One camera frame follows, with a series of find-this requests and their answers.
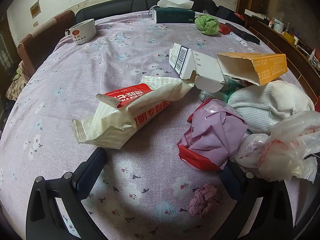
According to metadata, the wooden cabinet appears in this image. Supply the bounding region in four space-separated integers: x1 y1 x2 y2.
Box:
246 10 320 110

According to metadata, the black bag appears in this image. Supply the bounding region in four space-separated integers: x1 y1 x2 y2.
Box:
215 5 240 20

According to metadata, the green tissue box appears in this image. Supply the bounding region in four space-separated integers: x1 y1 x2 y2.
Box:
149 0 196 24

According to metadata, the green white bottle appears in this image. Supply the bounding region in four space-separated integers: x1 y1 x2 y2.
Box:
199 79 247 103

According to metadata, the green cloth ball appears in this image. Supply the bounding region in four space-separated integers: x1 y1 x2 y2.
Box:
195 15 220 35

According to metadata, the purple floral bedsheet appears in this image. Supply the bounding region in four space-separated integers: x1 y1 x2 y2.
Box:
0 10 320 240

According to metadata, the brown armchair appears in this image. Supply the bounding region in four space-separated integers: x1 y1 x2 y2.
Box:
17 10 75 75

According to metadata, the white mug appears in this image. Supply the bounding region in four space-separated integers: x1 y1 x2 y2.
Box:
68 19 97 45

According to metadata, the wooden glass door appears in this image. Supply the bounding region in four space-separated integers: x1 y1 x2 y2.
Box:
0 17 18 80

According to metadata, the red plastic packet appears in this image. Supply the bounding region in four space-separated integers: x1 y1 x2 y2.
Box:
177 99 248 172

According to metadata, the black leather sofa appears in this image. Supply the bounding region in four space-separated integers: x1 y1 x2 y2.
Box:
75 0 218 24

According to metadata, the pink tissue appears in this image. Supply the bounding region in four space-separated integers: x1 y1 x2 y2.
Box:
189 184 227 218

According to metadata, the yellow round container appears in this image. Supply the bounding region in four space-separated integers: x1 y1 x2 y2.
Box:
282 31 298 43

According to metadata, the small clear plastic bag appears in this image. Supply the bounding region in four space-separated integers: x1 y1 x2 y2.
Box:
230 133 270 168

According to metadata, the yellow wall sign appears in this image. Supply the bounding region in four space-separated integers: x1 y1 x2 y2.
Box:
30 1 42 18

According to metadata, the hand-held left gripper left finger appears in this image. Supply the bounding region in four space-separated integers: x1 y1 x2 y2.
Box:
26 147 108 240

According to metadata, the white barcoded carton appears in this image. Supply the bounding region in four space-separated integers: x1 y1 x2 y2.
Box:
169 43 227 93

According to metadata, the white knitted cloth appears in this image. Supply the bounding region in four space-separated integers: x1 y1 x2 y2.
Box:
228 80 315 133

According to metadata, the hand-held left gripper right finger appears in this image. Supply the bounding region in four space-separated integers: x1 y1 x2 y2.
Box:
212 160 294 240

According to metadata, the yellow cardboard box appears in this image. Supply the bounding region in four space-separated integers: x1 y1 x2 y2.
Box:
216 52 287 86

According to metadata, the floral cloth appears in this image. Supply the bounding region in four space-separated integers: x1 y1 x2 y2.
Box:
6 62 30 100

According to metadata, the white red-printed plastic bag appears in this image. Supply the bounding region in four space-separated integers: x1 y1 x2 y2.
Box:
258 110 320 183

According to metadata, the pile of cabinet clutter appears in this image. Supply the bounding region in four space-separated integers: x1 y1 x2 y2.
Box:
245 9 320 70

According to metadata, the red pouch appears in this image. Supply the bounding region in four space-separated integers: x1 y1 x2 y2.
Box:
219 22 234 34

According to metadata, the red cream wet wipe packet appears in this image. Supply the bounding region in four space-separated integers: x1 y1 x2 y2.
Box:
72 75 194 150

